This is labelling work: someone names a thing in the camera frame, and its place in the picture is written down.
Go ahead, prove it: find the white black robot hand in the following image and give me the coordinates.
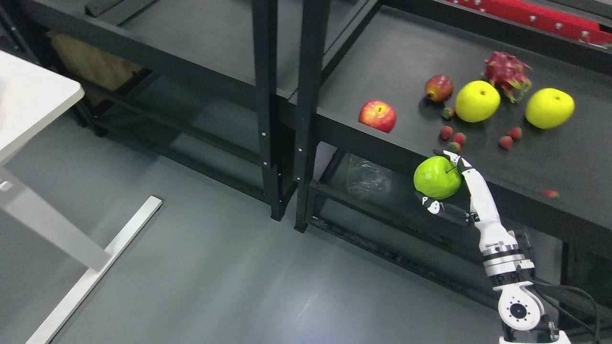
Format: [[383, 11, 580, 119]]
[[416, 150, 524, 266]]

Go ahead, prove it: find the green apple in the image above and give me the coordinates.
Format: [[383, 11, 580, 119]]
[[413, 156, 462, 200]]

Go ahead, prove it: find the strawberry at shelf edge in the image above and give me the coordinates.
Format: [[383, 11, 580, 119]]
[[541, 190, 560, 199]]

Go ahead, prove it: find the yellow apple left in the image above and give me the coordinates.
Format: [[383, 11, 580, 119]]
[[455, 80, 501, 123]]

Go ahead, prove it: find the yellow apple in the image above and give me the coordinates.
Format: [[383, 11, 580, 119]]
[[525, 88, 575, 130], [455, 80, 501, 123]]

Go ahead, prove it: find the black metal right shelf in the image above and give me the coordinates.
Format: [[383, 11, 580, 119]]
[[293, 0, 612, 335]]

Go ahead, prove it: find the black metal shelf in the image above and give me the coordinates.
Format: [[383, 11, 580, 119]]
[[293, 0, 612, 335], [1, 0, 302, 220]]

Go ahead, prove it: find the yellow apple right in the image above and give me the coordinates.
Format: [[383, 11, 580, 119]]
[[525, 88, 575, 130]]

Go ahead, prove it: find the red apple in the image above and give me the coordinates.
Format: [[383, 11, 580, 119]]
[[358, 100, 397, 133]]

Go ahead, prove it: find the black metal left shelf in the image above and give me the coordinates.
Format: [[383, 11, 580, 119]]
[[1, 0, 302, 220]]

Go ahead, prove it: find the strawberry near hand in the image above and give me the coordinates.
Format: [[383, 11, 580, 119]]
[[447, 141, 462, 154]]

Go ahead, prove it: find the strawberry centre lower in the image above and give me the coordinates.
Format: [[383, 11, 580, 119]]
[[498, 135, 514, 151]]

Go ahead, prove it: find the strawberry right of pair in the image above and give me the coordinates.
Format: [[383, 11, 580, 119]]
[[452, 132, 467, 146]]

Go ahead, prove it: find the strawberry of pair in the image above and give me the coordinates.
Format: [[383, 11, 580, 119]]
[[439, 126, 454, 141], [452, 132, 467, 146]]

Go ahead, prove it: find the strawberry centre upper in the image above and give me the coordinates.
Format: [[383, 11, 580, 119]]
[[506, 127, 522, 140]]

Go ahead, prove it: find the strawberry left of pair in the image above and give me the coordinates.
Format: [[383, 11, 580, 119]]
[[439, 126, 454, 141]]

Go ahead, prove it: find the strawberry near mango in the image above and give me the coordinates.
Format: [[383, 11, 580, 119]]
[[441, 107, 456, 120]]

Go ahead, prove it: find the clear plastic bag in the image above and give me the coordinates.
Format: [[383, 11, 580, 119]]
[[345, 154, 393, 199]]

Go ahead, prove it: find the red mango fruit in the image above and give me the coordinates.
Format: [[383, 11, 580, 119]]
[[425, 75, 454, 102]]

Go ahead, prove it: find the pink dragon fruit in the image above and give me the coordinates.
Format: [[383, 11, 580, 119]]
[[482, 52, 533, 104]]

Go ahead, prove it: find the red metal beam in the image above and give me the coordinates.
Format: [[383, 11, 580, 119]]
[[450, 0, 612, 49]]

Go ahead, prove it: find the white standing desk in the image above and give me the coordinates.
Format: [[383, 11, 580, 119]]
[[0, 50, 163, 344]]

